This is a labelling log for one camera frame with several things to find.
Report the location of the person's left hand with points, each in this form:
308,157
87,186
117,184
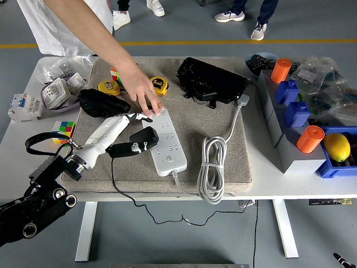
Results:
139,86

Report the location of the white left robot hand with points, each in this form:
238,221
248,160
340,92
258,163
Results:
103,134

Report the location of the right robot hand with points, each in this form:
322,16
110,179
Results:
341,261

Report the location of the yellow tape measure black label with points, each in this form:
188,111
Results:
160,85

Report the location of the white power strip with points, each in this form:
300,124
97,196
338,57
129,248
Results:
170,156

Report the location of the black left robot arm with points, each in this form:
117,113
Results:
47,170

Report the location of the black circuit board pile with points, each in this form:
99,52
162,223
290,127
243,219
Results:
260,63

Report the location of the colourful puzzle cube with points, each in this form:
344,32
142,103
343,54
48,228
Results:
115,74
64,129

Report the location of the yellow tape measure clear window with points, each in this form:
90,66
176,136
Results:
108,87

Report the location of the black folded umbrella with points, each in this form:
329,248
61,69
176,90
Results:
97,103

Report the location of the small white socket module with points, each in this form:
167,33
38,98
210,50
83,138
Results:
76,82

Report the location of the black table control panel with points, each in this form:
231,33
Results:
329,202

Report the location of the large white socket module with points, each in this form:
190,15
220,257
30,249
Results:
55,93

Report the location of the white table leg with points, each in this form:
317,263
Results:
86,231
285,231

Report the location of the grey-brown mat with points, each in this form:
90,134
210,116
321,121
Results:
195,125

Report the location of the person's leg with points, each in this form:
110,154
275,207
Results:
258,30
228,16
155,7
121,19

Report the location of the clear bag of small parts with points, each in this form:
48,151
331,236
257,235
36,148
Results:
64,68

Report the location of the white circuit breaker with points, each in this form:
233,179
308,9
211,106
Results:
23,110

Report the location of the blue storage bin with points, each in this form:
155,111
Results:
329,169

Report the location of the person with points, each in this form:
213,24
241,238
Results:
55,28

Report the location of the grey box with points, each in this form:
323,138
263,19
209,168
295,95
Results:
274,125
295,164
265,89

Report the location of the yellow lemon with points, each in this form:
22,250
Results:
337,148

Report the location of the light blue bowl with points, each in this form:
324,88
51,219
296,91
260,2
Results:
252,73

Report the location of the orange cylinder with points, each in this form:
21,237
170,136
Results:
280,71
308,141

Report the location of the blue plastic block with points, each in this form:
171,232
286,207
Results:
287,93
297,114

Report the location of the clear bag of dark parts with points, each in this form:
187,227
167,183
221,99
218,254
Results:
334,106

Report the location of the clear bag with white connector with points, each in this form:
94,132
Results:
306,74

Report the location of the small black bracket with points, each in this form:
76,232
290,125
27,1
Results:
205,97

